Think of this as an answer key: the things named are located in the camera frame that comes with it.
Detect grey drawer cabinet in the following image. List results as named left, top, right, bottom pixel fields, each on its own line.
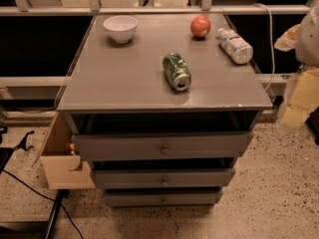
left=58, top=14, right=272, bottom=194

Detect grey top drawer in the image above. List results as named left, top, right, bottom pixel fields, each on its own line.
left=72, top=131, right=253, bottom=161

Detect white cable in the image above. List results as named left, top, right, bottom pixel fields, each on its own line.
left=252, top=2, right=277, bottom=92

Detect red apple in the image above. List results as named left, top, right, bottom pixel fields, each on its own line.
left=190, top=15, right=211, bottom=38

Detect grey bottom drawer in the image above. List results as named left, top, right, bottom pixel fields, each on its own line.
left=105, top=190, right=222, bottom=207

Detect black floor cable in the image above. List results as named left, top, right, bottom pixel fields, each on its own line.
left=2, top=168, right=85, bottom=239

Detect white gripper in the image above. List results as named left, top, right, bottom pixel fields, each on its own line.
left=274, top=24, right=319, bottom=127

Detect green soda can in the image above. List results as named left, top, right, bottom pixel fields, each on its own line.
left=162, top=53, right=191, bottom=92

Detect grey middle drawer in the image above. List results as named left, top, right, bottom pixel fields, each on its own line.
left=91, top=168, right=235, bottom=189

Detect metal frame rail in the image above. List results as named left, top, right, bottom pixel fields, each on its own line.
left=0, top=0, right=312, bottom=17

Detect clear plastic water bottle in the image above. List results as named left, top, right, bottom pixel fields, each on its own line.
left=217, top=28, right=253, bottom=65

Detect white ceramic bowl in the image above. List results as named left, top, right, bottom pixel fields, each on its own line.
left=103, top=15, right=138, bottom=43

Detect grey drawer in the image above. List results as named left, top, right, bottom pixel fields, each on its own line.
left=105, top=190, right=222, bottom=207
left=72, top=131, right=253, bottom=161
left=91, top=168, right=235, bottom=189

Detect light wooden side box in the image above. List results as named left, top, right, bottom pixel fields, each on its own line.
left=39, top=114, right=95, bottom=189

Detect black stand base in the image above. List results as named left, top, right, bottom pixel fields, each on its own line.
left=0, top=189, right=70, bottom=239

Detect black clamp tool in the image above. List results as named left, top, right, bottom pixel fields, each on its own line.
left=14, top=130, right=34, bottom=151

